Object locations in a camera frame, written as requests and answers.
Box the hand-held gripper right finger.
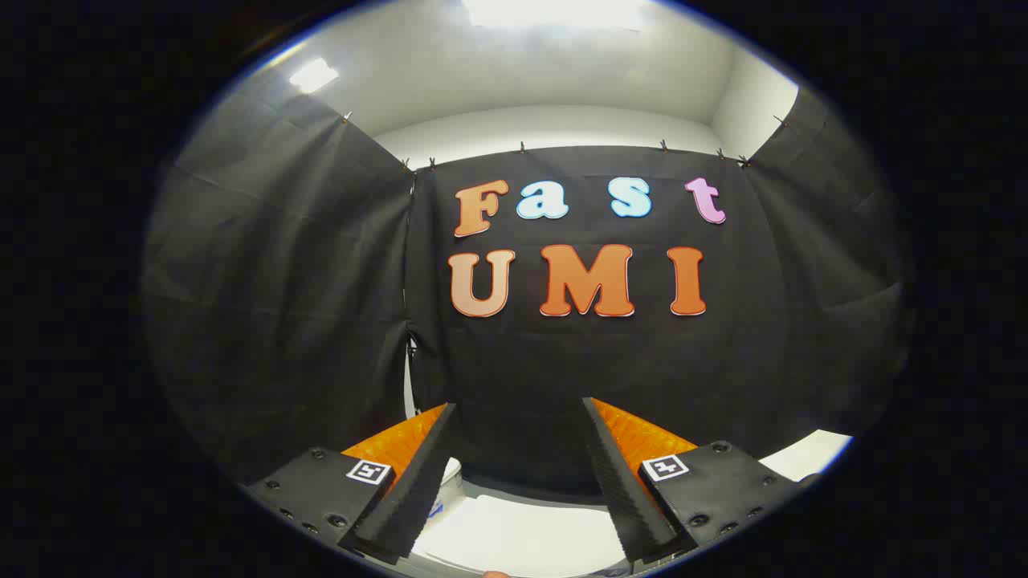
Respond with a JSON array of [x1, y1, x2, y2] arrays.
[[583, 397, 821, 564]]

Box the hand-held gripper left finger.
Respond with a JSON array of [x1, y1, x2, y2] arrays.
[[245, 403, 459, 561]]

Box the black backdrop cloth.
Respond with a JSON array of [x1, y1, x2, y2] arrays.
[[143, 64, 912, 503]]

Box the white drawer cabinet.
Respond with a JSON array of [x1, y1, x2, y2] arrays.
[[758, 429, 854, 483]]

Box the small ceiling light panel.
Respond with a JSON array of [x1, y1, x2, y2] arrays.
[[288, 57, 340, 94]]

